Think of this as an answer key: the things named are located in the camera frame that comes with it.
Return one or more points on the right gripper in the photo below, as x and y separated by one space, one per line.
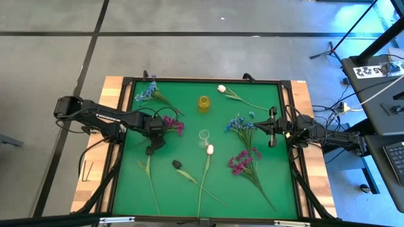
279 126

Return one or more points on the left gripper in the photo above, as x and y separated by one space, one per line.
156 127

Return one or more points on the magenta artificial flower bunch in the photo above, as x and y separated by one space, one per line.
178 126
240 164

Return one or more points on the blue artificial flower bunch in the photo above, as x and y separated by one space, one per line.
151 91
241 124

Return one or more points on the pink white artificial tulip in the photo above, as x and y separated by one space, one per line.
221 88
210 149

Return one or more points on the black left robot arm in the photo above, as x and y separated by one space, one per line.
104 116

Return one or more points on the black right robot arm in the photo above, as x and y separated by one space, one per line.
331 137

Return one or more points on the clear glass vase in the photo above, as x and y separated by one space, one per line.
202 143

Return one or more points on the yellow glass vase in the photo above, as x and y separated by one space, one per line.
204 104

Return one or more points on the black table clamp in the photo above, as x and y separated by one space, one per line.
145 75
249 76

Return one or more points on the green table mat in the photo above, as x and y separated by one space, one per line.
189 195

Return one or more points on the power strip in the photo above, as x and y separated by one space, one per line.
342 108

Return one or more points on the thin metal hex keys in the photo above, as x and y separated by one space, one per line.
85 171

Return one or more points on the black tripod stand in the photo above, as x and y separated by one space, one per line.
331 50

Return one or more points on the black desk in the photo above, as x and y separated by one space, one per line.
372 94

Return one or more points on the white printed label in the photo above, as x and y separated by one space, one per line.
369 72

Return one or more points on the black caster wheel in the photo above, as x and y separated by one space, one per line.
365 188

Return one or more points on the dark desk with keyboard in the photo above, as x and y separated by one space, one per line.
378 164

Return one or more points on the black keyboard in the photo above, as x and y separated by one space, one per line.
396 160

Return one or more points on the black horizontal beam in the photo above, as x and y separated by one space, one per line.
47 220

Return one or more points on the thick black pole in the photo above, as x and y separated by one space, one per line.
382 41

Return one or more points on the grey furniture foot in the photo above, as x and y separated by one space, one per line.
11 141

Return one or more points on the black table frame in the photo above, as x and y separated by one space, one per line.
202 79

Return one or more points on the aluminium bracket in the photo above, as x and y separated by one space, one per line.
116 219
292 223

